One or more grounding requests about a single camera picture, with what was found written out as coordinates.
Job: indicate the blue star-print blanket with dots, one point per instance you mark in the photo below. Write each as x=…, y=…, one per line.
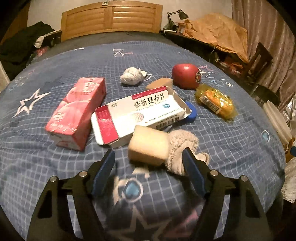
x=231, y=143

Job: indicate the red apple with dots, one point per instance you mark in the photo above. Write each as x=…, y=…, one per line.
x=185, y=76

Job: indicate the white plastic bucket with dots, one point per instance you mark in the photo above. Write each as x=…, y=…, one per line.
x=276, y=122

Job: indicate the black desk lamp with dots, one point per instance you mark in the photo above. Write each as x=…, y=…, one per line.
x=182, y=15

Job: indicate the wooden headboard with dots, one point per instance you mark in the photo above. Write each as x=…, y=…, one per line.
x=111, y=20

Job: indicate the dark wooden desk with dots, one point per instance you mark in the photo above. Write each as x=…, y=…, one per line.
x=198, y=46

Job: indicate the yellow wrapped snack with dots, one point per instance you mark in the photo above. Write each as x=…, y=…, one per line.
x=216, y=102

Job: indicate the dark woven bin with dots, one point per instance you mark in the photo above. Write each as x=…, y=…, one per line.
x=266, y=92

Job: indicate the yellow sponge block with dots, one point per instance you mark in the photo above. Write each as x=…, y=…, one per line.
x=148, y=144

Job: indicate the dark wooden chair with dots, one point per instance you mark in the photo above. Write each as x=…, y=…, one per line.
x=260, y=58

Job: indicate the blue bottle cap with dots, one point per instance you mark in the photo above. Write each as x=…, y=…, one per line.
x=191, y=113

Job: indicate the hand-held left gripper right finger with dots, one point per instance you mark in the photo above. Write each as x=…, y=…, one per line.
x=193, y=171

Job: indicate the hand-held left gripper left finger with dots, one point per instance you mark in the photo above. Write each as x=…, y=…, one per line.
x=104, y=171

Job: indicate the dark grey bed sheet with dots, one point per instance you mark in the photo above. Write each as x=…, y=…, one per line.
x=115, y=38

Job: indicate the black clothing pile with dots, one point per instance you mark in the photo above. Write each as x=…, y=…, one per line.
x=20, y=46

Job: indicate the clear plastic bag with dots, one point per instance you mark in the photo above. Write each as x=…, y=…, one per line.
x=290, y=180

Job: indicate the white medicine box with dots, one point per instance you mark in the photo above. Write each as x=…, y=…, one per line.
x=138, y=111

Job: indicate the beige fuzzy sock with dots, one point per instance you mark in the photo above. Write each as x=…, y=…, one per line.
x=179, y=143

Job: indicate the orange cover cloth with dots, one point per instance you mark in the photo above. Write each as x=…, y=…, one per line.
x=219, y=32

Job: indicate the pink carton box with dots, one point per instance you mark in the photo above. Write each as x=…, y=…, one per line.
x=74, y=111

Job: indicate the patterned brown curtain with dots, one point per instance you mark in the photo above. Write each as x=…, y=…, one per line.
x=272, y=34

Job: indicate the crumpled white tissue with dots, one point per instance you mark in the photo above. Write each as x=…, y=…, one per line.
x=131, y=76

